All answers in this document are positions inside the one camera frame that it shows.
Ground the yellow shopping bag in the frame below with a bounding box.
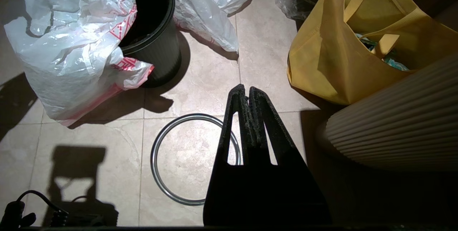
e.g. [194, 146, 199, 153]
[287, 0, 458, 105]

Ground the used red-printed trash bag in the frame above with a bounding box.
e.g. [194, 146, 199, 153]
[163, 0, 255, 52]

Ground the thin black right camera cable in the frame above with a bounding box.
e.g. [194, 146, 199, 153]
[14, 189, 70, 226]

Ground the beige ribbed cushion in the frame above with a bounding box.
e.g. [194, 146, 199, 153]
[317, 54, 458, 172]

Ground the black bin rim ring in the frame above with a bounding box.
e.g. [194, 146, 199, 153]
[150, 114, 242, 206]

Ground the black round trash bin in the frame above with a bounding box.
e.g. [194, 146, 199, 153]
[116, 0, 182, 88]

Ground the new white plastic bag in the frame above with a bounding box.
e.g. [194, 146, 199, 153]
[4, 0, 154, 127]

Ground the teal crumpled packaging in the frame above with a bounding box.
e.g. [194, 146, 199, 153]
[356, 33, 410, 72]

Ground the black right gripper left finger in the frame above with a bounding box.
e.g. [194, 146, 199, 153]
[203, 84, 265, 226]

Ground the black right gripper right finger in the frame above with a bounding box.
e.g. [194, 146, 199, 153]
[249, 87, 331, 226]

